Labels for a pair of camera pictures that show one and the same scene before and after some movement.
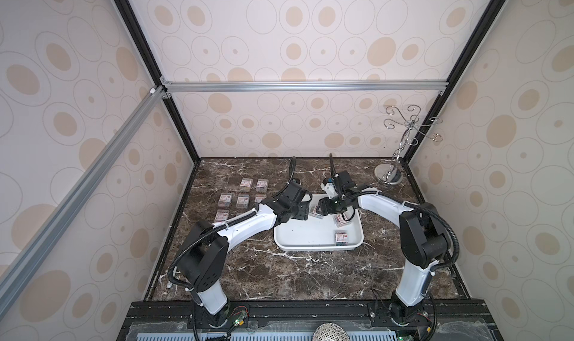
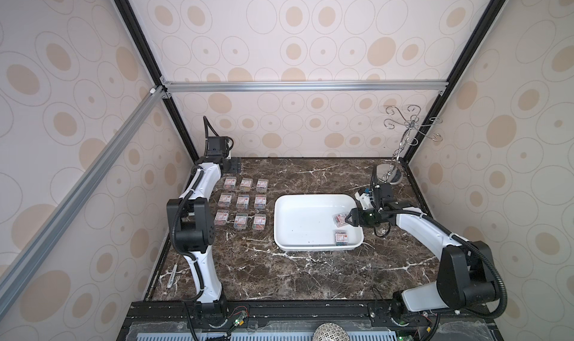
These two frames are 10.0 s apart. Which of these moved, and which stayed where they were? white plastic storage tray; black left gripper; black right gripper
Moved: black right gripper; black left gripper
Stayed: white plastic storage tray
